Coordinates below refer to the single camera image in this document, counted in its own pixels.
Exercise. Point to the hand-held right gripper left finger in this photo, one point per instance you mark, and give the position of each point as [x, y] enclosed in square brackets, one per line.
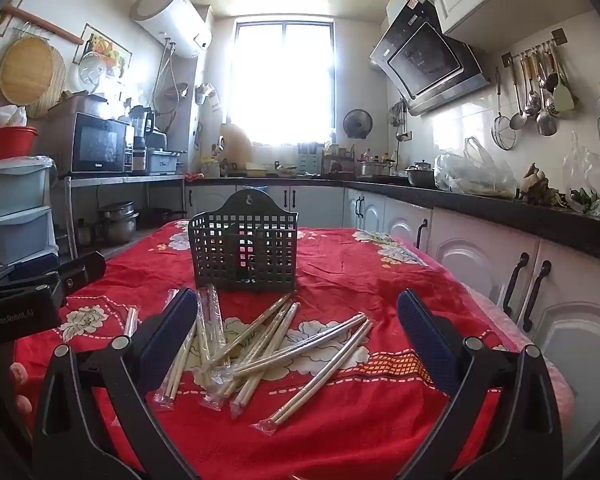
[167, 340]

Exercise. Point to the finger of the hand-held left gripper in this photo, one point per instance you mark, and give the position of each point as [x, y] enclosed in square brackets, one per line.
[82, 270]

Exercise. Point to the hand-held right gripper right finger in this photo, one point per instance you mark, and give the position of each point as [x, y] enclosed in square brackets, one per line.
[425, 335]

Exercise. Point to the pile of chopsticks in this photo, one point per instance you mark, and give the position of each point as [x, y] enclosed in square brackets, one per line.
[280, 345]

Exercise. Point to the grey plastic utensil basket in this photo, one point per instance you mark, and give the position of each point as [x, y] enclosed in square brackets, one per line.
[260, 255]

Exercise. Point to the person's left hand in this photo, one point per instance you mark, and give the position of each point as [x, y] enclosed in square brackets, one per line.
[21, 385]

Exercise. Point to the small steel pot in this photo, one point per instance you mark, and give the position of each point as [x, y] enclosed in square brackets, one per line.
[86, 234]

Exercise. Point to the stacked steel pots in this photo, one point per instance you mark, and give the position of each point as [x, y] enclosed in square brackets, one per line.
[117, 225]

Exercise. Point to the red floral blanket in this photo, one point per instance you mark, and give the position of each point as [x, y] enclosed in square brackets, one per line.
[380, 270]

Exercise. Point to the metal shelf table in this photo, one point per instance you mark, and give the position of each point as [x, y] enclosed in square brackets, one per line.
[125, 178]

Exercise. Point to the grey plastic drawer unit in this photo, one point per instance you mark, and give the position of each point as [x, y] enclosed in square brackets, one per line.
[17, 190]

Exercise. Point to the red plastic basin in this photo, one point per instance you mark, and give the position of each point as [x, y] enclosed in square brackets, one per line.
[7, 145]

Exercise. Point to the black kitchen countertop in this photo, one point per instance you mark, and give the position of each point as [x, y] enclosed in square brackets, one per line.
[505, 210]

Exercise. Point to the black blender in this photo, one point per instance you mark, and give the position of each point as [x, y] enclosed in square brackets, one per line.
[139, 125]

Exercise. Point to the lidded steel pot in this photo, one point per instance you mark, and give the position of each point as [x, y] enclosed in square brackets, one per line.
[420, 177]

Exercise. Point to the clear plastic bag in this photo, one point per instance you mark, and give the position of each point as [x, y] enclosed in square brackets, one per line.
[475, 175]

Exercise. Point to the white plastic bag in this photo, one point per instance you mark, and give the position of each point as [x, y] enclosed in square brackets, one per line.
[5, 117]

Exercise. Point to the steel stock pot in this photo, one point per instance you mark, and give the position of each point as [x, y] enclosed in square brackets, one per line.
[367, 169]

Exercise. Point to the round woven tray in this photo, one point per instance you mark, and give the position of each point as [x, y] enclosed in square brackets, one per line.
[56, 95]

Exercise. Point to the dried brown roots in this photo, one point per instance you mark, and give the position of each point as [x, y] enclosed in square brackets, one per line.
[537, 185]

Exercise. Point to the wooden cutting board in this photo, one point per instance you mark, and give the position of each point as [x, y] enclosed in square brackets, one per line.
[235, 147]

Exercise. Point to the white round plastic cover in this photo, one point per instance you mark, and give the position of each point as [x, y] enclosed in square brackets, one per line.
[90, 74]

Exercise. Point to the round bamboo board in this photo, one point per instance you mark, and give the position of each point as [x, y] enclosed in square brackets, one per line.
[27, 72]

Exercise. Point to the teal cutlery rack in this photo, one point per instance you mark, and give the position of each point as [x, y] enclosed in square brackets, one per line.
[310, 160]

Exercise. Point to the bag of green vegetables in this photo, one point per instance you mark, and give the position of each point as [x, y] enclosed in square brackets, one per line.
[585, 195]

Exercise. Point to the hanging metal ladles set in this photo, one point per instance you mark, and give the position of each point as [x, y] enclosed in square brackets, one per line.
[503, 135]

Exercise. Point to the steel ladle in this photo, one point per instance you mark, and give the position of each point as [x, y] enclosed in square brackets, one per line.
[531, 107]
[518, 121]

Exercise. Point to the steel slotted spoon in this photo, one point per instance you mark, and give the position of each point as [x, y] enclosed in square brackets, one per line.
[546, 122]

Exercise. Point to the wooden rolling pin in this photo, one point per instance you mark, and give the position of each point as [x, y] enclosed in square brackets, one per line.
[45, 24]

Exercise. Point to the white water heater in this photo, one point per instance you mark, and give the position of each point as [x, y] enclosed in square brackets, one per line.
[175, 20]

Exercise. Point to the green spatula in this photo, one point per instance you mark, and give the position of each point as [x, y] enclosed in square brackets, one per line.
[564, 100]

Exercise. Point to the kitchen window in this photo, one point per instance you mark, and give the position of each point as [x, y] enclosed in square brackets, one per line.
[280, 80]

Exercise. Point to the black steel range hood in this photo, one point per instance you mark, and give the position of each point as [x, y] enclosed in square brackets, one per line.
[425, 60]

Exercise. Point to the small black wall fan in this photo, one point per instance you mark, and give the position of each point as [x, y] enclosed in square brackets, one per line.
[357, 123]

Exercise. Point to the fruit wall picture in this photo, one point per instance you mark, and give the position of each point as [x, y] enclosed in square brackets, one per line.
[109, 49]

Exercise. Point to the wall utensil rail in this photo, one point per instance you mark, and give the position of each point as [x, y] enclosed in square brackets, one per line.
[534, 49]

